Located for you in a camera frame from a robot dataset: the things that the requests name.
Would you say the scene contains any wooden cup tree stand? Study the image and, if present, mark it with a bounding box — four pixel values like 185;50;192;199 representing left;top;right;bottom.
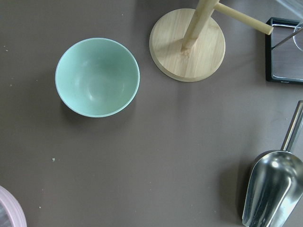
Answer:
149;0;273;82

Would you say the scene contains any metal ice scoop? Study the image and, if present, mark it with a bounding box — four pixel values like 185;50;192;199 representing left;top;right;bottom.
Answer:
242;101;303;227

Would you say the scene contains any pink bowl of ice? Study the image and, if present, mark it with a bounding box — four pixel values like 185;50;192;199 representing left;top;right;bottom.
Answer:
0;186;27;227

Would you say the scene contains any mint green bowl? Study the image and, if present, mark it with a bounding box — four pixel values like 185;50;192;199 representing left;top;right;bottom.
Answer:
54;38;140;118

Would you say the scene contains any black framed glass tray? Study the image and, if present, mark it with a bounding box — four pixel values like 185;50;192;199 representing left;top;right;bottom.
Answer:
265;17;303;84

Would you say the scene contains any wine glass upper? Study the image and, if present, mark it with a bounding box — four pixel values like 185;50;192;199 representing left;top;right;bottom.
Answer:
271;20;303;51

